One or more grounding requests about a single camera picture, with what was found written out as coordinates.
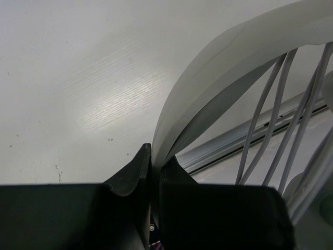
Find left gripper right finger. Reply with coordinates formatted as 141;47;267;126
159;157;199;249

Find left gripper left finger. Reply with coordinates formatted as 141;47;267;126
104;143;151;249

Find white grey headphones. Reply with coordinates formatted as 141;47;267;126
151;1;332;224

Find aluminium front rail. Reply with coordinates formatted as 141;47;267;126
178;91;331;175

